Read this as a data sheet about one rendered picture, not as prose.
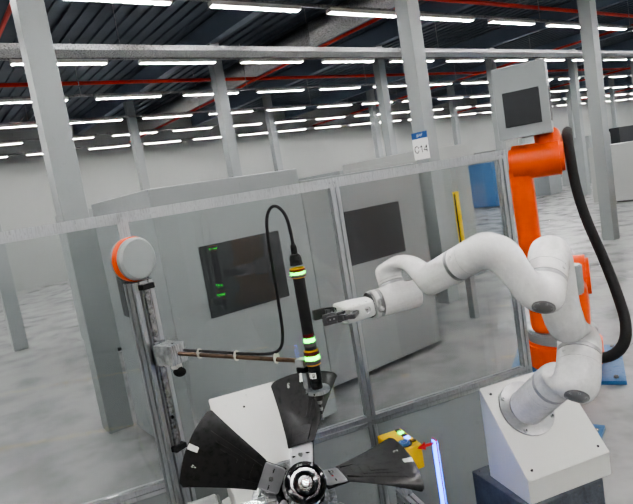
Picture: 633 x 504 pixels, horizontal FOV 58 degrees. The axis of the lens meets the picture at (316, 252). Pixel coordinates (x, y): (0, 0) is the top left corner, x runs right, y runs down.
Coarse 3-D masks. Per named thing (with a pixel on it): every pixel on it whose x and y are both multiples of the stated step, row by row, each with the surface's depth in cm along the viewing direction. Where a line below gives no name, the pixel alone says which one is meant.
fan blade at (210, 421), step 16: (208, 416) 165; (208, 432) 164; (224, 432) 164; (208, 448) 163; (224, 448) 163; (240, 448) 163; (208, 464) 163; (224, 464) 163; (240, 464) 163; (256, 464) 162; (192, 480) 163; (208, 480) 164; (224, 480) 164; (240, 480) 163; (256, 480) 163
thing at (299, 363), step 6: (300, 360) 163; (300, 366) 163; (306, 366) 163; (300, 372) 163; (306, 372) 163; (306, 378) 163; (306, 384) 163; (324, 384) 165; (306, 390) 162; (312, 390) 161; (318, 390) 161; (324, 390) 160
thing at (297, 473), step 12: (300, 468) 161; (312, 468) 161; (288, 480) 157; (300, 480) 159; (312, 480) 159; (324, 480) 159; (288, 492) 155; (300, 492) 156; (312, 492) 157; (324, 492) 157
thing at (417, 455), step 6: (390, 432) 213; (396, 432) 213; (378, 438) 212; (384, 438) 209; (396, 438) 208; (402, 438) 207; (414, 444) 201; (420, 444) 201; (408, 450) 199; (414, 450) 200; (420, 450) 201; (414, 456) 200; (420, 456) 201; (420, 462) 201
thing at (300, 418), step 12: (324, 372) 180; (276, 384) 185; (300, 384) 181; (276, 396) 183; (288, 396) 180; (300, 396) 178; (312, 396) 176; (324, 396) 175; (288, 408) 178; (300, 408) 176; (312, 408) 174; (324, 408) 172; (288, 420) 177; (300, 420) 174; (312, 420) 171; (288, 432) 175; (300, 432) 172; (312, 432) 169; (288, 444) 173; (300, 444) 170
